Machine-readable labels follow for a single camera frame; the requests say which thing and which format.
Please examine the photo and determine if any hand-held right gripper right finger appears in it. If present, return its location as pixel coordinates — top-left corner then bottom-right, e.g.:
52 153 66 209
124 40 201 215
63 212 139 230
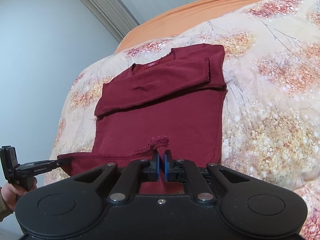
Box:
164 150 251 204

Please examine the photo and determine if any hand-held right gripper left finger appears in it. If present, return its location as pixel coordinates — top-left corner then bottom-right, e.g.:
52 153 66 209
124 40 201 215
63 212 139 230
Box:
72 150 161 204

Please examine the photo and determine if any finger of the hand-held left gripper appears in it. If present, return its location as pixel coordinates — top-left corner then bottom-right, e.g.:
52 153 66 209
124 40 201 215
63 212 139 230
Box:
49 159 63 171

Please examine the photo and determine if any dark red long-sleeve shirt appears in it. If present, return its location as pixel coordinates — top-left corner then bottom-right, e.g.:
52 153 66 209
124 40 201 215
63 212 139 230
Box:
57 44 227 195

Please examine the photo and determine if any person's left forearm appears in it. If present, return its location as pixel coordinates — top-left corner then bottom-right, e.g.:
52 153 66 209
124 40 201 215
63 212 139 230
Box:
0 186 14 222

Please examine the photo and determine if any person's left hand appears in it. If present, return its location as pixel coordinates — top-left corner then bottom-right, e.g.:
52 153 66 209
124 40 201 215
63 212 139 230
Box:
1 177 38 212

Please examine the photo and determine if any floral beige quilt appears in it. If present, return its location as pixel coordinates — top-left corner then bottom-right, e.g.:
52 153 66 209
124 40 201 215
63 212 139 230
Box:
44 0 320 240

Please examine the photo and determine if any orange bed sheet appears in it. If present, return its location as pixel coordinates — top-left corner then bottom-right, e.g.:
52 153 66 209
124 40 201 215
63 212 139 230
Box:
114 0 320 54

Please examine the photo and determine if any beige pleated curtain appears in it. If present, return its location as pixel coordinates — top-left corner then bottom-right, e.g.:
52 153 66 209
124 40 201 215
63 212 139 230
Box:
61 0 140 43

